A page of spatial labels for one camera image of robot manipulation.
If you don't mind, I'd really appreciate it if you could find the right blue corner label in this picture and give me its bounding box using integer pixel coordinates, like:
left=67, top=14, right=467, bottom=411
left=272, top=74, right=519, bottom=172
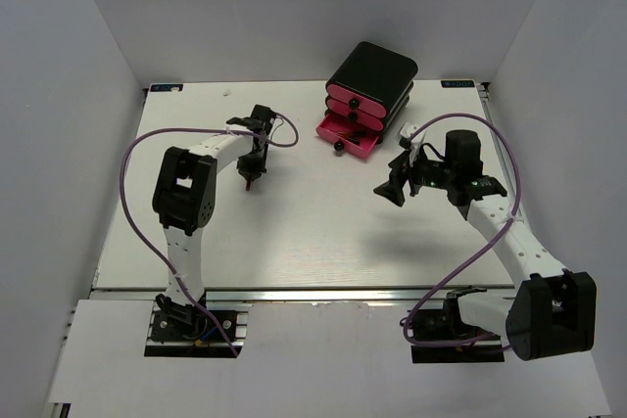
left=440, top=79, right=475, bottom=88

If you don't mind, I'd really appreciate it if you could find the left blue corner label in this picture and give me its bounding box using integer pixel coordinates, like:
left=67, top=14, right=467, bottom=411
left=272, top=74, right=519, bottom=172
left=149, top=83, right=183, bottom=93

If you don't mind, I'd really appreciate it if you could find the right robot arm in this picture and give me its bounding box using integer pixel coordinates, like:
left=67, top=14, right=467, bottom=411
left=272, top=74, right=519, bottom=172
left=374, top=130, right=597, bottom=361

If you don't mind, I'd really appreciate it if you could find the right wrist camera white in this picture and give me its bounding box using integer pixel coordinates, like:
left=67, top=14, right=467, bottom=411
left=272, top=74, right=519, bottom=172
left=397, top=121, right=426, bottom=164

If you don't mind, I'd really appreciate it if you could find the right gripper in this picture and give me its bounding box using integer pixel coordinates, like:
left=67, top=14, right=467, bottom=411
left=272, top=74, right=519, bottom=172
left=373, top=144, right=456, bottom=207

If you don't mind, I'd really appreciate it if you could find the black pink drawer organizer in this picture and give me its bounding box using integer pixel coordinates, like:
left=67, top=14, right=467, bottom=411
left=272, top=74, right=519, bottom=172
left=315, top=41, right=419, bottom=160

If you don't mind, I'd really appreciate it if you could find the horizontal lip gloss tube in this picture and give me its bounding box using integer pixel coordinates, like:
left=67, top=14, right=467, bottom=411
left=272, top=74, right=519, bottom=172
left=337, top=131, right=367, bottom=139

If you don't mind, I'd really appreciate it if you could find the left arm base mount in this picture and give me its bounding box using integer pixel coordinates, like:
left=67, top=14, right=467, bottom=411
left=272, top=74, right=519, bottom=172
left=144, top=294, right=248, bottom=359

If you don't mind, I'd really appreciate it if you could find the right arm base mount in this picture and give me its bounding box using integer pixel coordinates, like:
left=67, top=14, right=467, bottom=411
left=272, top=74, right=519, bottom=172
left=408, top=307, right=505, bottom=364

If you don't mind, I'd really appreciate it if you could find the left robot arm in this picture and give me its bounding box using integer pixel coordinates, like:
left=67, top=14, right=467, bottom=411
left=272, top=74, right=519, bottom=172
left=152, top=105, right=277, bottom=339

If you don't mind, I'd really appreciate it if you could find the blue corner label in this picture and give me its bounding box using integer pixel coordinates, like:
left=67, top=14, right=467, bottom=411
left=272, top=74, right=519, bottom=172
left=149, top=83, right=183, bottom=93
left=440, top=79, right=475, bottom=88

